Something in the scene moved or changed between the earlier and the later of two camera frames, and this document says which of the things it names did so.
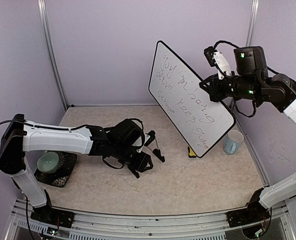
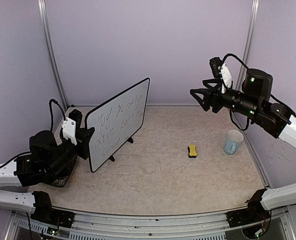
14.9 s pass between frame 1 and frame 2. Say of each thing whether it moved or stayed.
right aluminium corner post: stayed
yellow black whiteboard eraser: stayed
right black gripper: stayed
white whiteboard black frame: moved
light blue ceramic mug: stayed
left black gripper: moved
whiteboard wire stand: moved
